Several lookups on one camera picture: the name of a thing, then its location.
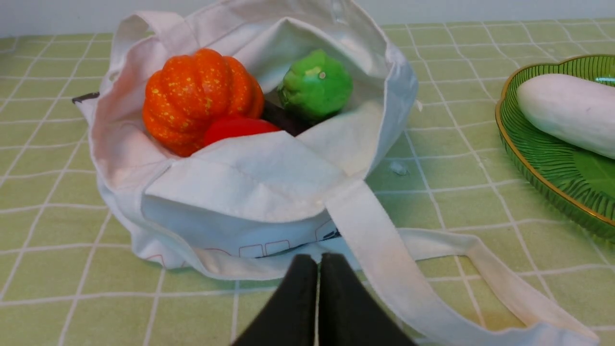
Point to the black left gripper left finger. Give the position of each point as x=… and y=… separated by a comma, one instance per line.
x=289, y=317

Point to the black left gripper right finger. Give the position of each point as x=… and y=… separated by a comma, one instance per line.
x=348, y=315

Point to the green toy vegetable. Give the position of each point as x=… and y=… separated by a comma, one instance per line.
x=316, y=87

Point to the white cloth tote bag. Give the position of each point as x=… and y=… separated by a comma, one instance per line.
x=242, y=208

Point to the dark purple toy eggplant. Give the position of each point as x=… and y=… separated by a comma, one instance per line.
x=285, y=120

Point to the red toy tomato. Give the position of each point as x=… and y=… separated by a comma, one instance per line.
x=234, y=126

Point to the green checkered tablecloth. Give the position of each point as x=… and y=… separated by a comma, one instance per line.
x=69, y=278

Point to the orange toy pumpkin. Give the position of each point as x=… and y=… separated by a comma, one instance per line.
x=191, y=92

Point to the green glass plate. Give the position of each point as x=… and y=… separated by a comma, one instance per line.
x=578, y=183

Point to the white toy radish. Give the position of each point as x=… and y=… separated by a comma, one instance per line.
x=578, y=111

